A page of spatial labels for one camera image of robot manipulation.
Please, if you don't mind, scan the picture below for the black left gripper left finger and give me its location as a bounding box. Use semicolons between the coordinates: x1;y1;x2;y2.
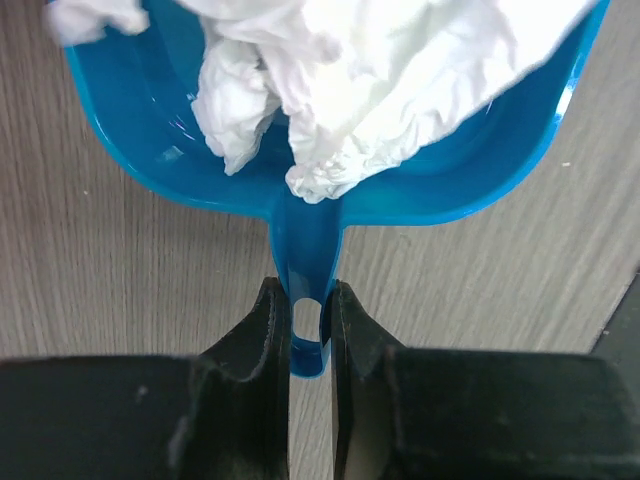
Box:
1;278;292;479

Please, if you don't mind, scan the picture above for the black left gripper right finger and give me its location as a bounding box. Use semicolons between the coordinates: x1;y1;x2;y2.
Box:
329;282;639;479

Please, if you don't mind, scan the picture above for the white paper scrap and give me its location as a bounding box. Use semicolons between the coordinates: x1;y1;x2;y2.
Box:
44;0;599;204

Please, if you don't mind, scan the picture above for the blue plastic dustpan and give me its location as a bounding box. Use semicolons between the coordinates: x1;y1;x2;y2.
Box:
63;0;612;379

